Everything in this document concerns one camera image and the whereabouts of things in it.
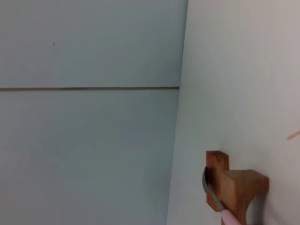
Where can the reddish flat wooden block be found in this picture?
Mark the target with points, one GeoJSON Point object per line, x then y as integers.
{"type": "Point", "coordinates": [214, 159]}

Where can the light arched wooden block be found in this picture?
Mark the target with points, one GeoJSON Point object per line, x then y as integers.
{"type": "Point", "coordinates": [243, 189]}

